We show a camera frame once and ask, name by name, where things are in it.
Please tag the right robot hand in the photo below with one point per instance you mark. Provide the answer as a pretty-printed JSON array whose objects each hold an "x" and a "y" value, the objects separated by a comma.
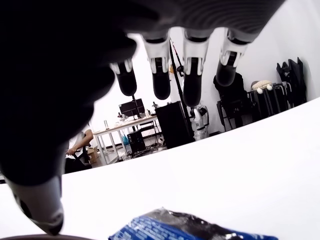
[{"x": 50, "y": 75}]

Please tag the round brown tray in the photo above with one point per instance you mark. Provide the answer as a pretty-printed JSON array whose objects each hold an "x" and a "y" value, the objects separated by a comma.
[{"x": 37, "y": 237}]

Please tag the blue Oreo packet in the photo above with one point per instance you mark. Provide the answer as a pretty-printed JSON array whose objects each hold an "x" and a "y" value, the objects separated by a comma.
[{"x": 187, "y": 227}]

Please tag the seated person white shirt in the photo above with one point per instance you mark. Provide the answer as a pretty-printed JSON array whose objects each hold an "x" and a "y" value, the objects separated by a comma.
[{"x": 77, "y": 142}]

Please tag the black folding chair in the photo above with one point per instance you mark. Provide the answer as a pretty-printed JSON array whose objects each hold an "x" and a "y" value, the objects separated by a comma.
[{"x": 81, "y": 153}]

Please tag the white office desk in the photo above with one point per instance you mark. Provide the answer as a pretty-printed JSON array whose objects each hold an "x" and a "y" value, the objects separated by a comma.
[{"x": 120, "y": 126}]

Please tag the black computer monitor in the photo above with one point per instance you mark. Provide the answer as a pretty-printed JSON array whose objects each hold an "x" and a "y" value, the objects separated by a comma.
[{"x": 131, "y": 106}]

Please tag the brown cardboard box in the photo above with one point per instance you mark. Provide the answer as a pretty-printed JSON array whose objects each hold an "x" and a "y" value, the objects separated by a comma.
[{"x": 93, "y": 155}]

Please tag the blue water jug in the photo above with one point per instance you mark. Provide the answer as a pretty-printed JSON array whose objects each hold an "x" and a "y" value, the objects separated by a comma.
[{"x": 125, "y": 143}]

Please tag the black computer tower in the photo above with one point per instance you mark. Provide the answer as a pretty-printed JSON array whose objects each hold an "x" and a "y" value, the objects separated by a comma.
[{"x": 136, "y": 142}]

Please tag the black tripod stand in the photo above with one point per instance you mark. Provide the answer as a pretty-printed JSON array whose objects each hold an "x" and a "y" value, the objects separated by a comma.
[{"x": 179, "y": 82}]

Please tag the black white soccer ball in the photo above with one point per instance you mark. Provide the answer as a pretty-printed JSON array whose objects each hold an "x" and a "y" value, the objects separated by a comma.
[{"x": 162, "y": 141}]

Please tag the black cabinet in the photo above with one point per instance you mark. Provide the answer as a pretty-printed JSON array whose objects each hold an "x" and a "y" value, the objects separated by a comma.
[{"x": 172, "y": 125}]

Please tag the silver white humanoid robot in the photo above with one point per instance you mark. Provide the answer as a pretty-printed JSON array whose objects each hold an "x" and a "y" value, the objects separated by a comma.
[{"x": 200, "y": 122}]

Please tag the black backpack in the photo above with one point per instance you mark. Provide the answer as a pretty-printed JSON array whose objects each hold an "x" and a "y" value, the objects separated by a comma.
[{"x": 237, "y": 92}]

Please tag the cream plush toy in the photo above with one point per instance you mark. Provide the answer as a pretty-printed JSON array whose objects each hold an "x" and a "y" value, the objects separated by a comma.
[{"x": 261, "y": 84}]

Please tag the stack of folding chairs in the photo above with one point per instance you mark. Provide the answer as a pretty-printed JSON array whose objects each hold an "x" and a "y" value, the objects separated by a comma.
[{"x": 260, "y": 105}]

